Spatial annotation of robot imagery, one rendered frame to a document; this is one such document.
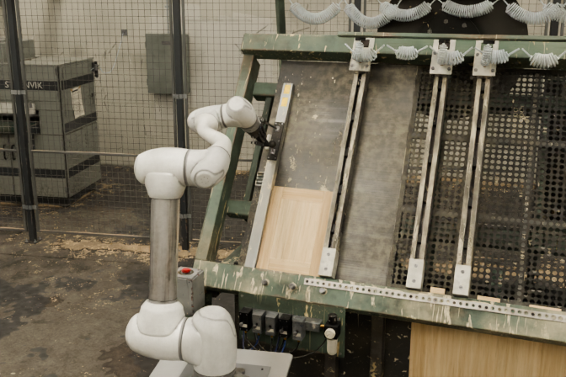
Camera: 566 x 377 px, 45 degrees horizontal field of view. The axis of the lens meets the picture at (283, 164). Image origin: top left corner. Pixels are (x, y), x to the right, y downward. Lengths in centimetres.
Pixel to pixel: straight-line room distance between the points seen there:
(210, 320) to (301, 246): 83
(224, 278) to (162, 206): 84
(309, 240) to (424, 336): 68
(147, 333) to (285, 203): 104
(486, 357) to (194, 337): 140
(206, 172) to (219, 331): 55
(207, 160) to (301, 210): 93
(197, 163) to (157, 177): 15
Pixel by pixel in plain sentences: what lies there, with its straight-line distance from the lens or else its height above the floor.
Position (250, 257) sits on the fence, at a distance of 317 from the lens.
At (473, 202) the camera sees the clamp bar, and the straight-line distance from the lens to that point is 302.
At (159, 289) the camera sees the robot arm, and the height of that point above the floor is 111.
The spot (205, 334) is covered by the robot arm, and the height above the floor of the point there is 98.
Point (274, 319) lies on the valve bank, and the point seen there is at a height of 76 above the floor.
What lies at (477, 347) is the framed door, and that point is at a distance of 325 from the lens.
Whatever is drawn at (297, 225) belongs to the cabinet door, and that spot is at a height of 107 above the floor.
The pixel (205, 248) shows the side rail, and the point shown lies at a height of 95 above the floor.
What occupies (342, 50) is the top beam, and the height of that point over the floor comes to 185.
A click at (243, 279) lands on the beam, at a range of 314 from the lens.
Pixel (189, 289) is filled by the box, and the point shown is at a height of 88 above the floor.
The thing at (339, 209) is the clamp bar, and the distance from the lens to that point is 308.
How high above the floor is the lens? 213
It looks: 14 degrees down
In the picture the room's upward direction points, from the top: straight up
